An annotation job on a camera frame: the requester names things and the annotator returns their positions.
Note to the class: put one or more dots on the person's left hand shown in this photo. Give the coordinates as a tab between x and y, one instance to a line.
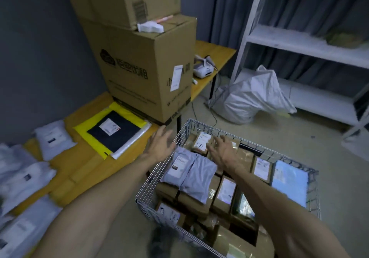
157	149

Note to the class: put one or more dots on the person's right hand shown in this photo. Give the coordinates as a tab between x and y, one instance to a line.
224	156

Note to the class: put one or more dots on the person's left thumb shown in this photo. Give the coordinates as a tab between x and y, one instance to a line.
172	147

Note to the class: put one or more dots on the person's right thumb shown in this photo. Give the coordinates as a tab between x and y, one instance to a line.
210	150

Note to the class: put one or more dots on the person's right forearm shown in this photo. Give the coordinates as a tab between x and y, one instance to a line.
276	211

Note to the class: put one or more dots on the person's left forearm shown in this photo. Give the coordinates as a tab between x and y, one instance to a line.
95	206

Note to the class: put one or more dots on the grey labelled poly mailer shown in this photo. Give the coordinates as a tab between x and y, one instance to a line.
180	167

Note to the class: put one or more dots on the grey plain poly mailer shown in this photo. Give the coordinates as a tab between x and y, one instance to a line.
200	177

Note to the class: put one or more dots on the clear plastic bag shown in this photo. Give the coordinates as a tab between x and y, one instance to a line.
135	139

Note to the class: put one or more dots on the pile of brown cardboard parcels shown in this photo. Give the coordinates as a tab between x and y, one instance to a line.
227	191

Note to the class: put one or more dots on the black labelled poly mailer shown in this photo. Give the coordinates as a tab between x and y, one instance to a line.
115	138

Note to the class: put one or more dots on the large white sack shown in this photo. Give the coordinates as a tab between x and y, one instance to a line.
250	99

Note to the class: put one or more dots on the white label printer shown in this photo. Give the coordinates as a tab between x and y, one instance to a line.
201	71

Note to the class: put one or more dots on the light blue poly mailer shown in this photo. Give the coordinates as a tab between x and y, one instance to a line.
289	181

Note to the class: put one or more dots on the large printed cardboard box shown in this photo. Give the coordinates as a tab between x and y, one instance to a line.
135	70

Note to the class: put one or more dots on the yellow poly mailer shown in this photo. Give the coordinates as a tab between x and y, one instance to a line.
86	132

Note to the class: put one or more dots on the handheld barcode scanner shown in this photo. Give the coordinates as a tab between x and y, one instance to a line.
210	60

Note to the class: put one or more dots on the wooden table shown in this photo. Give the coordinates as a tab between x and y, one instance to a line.
83	165

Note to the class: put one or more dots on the white poly mailer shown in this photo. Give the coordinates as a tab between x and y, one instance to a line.
14	157
54	139
26	183
26	229

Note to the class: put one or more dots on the pink marker pen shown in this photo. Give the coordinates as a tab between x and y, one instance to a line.
165	18

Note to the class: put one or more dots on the white metal shelf unit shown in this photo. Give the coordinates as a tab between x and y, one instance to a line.
299	41

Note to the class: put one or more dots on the grey curtain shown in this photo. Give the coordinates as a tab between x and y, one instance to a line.
233	4

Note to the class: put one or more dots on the olive parcel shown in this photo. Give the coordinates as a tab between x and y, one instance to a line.
344	39

